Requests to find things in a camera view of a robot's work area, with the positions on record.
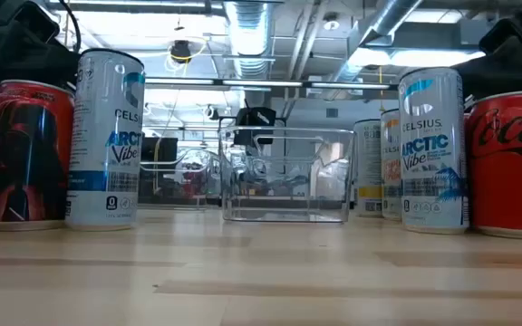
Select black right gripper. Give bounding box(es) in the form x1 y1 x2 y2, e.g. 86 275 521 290
454 3 522 100

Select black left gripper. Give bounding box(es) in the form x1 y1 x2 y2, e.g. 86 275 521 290
0 0 82 91

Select red Coca-Cola can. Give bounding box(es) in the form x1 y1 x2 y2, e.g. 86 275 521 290
463 91 522 240
0 79 75 231

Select Celsius Arctic Vibe can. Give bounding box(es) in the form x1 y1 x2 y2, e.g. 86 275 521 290
398 67 470 235
64 48 146 232

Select Celsius Tropical Vibe can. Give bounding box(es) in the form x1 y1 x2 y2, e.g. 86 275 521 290
380 108 402 222
353 119 383 218

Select black monitor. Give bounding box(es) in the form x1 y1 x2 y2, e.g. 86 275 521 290
140 137 179 164

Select long ceiling light strip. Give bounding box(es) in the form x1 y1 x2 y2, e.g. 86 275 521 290
145 77 398 91

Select black device on stand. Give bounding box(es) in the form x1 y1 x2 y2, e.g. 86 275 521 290
235 100 278 147

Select smooth silver ventilation duct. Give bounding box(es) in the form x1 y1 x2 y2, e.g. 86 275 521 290
328 0 425 91

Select corrugated silver ventilation duct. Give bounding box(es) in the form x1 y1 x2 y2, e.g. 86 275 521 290
223 0 275 82

